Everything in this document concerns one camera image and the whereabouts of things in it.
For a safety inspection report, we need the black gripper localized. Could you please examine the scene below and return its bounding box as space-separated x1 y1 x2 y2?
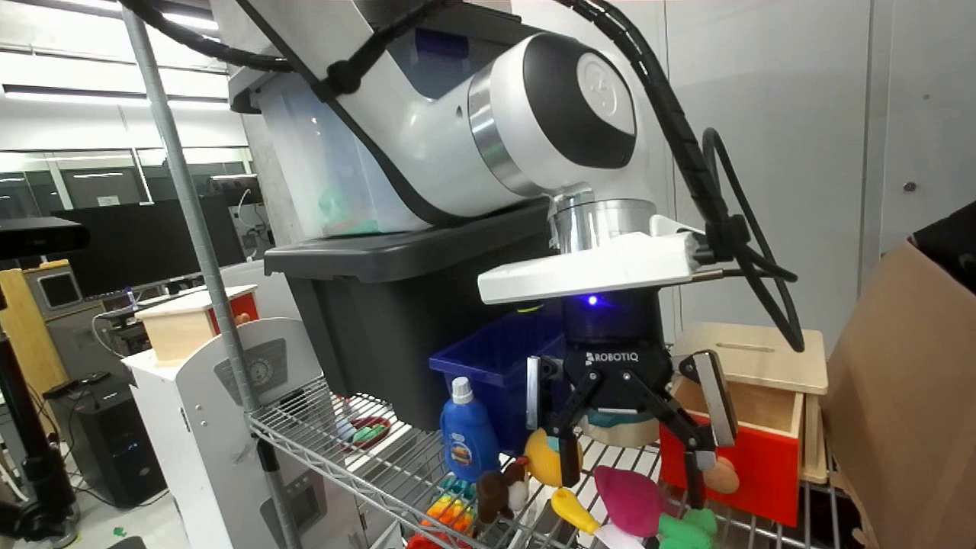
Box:
552 291 712 508

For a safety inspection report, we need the purple plushy with green leaves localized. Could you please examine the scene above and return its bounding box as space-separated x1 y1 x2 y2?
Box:
591 466 713 549

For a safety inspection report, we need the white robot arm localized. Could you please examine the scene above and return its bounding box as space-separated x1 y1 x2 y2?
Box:
226 0 726 456

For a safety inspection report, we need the wooden box red drawer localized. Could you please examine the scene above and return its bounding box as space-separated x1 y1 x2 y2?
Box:
675 324 830 528

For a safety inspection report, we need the white ceramic bowl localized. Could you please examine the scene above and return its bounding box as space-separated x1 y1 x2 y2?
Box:
584 411 659 450

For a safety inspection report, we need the yellow toy ball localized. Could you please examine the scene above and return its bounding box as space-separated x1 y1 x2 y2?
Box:
526 432 561 484

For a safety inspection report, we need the brown plush toy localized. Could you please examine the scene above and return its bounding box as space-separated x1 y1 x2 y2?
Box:
475 459 527 525

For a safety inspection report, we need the blue plastic bin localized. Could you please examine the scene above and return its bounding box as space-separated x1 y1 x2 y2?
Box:
428 319 566 452

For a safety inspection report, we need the blue lotion bottle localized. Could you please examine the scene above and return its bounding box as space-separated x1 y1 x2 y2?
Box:
440 376 499 484

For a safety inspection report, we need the rainbow stacking toy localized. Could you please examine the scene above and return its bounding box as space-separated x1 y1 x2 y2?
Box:
405 494 475 549

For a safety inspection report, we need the cardboard box with writing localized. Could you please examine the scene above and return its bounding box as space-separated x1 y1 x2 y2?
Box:
828 205 976 549

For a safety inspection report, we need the large grey storage tote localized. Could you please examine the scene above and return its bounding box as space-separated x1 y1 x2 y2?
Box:
265 205 550 432

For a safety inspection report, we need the clear plastic storage bin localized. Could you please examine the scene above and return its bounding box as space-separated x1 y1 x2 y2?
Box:
232 72 425 240

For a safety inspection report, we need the wire shelf rack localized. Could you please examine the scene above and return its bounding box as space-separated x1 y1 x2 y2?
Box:
120 0 866 549

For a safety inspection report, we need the yellow handled toy knife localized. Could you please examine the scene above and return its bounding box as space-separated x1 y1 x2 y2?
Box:
550 488 645 549

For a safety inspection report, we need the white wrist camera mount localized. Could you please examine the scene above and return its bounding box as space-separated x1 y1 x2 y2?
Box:
475 215 729 304

